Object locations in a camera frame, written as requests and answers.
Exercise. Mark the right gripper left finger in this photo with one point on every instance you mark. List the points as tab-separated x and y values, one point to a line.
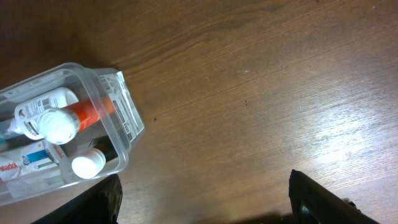
98	205

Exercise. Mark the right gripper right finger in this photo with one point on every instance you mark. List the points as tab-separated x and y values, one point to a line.
312	203

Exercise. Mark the dark bottle white cap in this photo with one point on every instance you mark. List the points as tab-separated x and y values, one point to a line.
92	161

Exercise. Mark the white Panadol box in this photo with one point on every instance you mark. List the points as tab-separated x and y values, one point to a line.
35	157

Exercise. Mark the orange tube white cap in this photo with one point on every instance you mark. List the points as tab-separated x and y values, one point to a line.
60	125

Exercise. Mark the white spray bottle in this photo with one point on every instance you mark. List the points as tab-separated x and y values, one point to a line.
27	114

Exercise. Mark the clear plastic container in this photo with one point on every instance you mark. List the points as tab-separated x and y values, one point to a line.
124	127

